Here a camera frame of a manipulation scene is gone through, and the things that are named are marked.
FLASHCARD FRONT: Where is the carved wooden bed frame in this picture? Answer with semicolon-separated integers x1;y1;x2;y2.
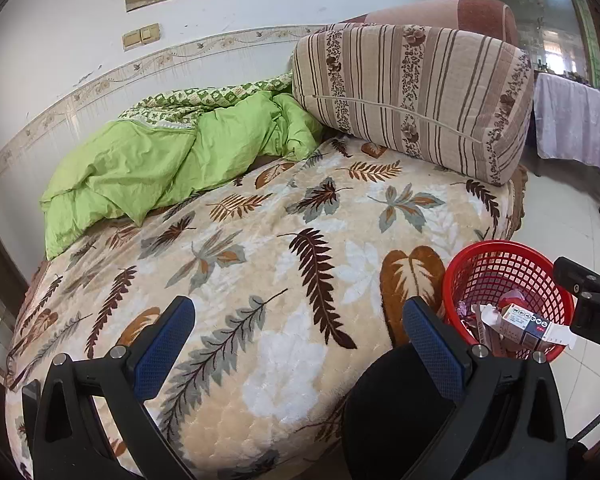
507;165;528;233

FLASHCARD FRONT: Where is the striped floral cushion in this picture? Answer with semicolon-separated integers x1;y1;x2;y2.
291;24;536;187

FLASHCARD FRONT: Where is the red plastic basket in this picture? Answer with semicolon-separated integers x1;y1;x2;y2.
441;241;577;363

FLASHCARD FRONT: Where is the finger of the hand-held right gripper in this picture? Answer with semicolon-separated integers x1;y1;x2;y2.
552;256;600;295

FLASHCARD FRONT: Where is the long white barcode box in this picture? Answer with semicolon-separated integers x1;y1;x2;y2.
472;304;506;358

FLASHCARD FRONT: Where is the leaf print blanket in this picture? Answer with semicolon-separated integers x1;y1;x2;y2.
5;135;518;480

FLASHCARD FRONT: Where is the pink bolster cushion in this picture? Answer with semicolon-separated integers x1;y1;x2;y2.
340;0;521;48

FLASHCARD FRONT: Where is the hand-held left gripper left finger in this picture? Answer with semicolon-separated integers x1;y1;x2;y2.
22;296;197;480

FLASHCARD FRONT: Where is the table with white cloth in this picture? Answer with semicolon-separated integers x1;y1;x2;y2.
532;72;600;173

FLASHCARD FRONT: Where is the white medicine box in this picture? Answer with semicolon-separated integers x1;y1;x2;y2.
497;302;578;351

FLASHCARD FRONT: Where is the glass door with green frame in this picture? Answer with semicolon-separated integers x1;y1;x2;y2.
455;0;600;91

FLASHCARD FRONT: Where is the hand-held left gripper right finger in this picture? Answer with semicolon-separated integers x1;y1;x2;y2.
402;296;568;480

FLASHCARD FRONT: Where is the green quilt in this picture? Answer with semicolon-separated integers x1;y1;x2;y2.
39;74;326;261

